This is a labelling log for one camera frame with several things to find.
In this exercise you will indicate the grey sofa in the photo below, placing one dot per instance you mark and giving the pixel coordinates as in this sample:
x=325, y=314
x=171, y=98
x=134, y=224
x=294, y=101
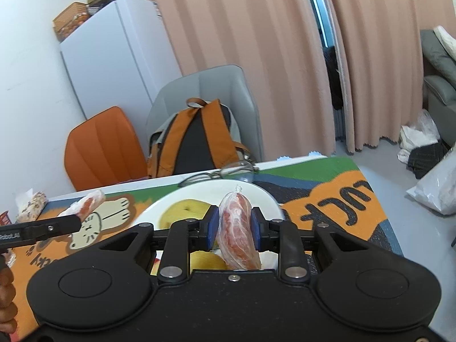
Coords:
x=438, y=89

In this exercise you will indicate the red plastic basket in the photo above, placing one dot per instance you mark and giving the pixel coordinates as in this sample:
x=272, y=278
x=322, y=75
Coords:
x=4, y=217

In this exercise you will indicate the pink curtain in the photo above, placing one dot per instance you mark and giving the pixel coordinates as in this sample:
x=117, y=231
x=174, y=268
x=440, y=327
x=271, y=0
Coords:
x=231, y=25
x=384, y=60

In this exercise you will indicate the slim pomelo segment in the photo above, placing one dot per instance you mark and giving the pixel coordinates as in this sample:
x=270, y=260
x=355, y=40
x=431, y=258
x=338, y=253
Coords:
x=87, y=201

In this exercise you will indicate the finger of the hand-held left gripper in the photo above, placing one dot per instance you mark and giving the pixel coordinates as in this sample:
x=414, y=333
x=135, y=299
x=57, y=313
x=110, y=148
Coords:
x=53, y=226

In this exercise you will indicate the white refrigerator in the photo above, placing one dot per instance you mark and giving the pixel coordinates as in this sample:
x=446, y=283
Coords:
x=114, y=60

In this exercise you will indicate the large pomelo segment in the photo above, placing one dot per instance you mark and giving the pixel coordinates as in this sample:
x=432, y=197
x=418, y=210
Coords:
x=237, y=228

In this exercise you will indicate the large yellow-green pear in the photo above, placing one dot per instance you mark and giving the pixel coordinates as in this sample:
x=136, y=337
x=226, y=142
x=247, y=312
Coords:
x=185, y=213

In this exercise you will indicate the tissue pack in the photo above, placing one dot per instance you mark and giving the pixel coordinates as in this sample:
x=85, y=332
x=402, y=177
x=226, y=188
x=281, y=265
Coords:
x=32, y=206

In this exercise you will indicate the cream cushion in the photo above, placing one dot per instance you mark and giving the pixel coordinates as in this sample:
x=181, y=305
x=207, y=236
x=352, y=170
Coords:
x=447, y=41

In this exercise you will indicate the white plate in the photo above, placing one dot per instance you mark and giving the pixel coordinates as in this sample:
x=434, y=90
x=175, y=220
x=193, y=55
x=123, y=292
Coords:
x=164, y=203

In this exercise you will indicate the orange and black backpack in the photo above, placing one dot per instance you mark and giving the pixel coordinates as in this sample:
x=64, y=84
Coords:
x=199, y=142

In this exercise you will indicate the orange basket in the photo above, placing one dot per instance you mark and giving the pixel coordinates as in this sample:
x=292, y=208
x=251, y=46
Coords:
x=69, y=19

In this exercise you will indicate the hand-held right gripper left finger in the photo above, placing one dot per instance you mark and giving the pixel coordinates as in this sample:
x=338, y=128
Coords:
x=213, y=228

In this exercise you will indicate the large white plastic bag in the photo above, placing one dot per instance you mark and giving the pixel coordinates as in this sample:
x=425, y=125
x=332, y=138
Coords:
x=438, y=192

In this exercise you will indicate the person's left hand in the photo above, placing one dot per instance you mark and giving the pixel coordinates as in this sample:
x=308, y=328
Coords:
x=6, y=299

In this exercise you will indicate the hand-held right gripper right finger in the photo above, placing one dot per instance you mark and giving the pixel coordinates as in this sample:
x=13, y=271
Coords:
x=257, y=228

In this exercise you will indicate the yellow apple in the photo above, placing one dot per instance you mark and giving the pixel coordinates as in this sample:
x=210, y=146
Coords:
x=208, y=262

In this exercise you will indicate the orange chair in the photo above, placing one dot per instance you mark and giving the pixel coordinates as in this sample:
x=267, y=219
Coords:
x=103, y=149

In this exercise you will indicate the printed cat table mat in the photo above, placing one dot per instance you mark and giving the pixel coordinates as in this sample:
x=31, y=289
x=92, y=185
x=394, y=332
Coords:
x=338, y=199

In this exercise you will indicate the eyeglasses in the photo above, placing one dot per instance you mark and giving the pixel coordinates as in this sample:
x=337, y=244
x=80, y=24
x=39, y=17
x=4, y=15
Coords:
x=221, y=172

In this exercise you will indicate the grey chair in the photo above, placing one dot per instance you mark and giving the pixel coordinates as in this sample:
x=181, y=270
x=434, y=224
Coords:
x=228, y=85

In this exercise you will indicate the dark quilted cloth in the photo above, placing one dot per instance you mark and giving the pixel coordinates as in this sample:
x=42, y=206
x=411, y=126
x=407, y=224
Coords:
x=427, y=158

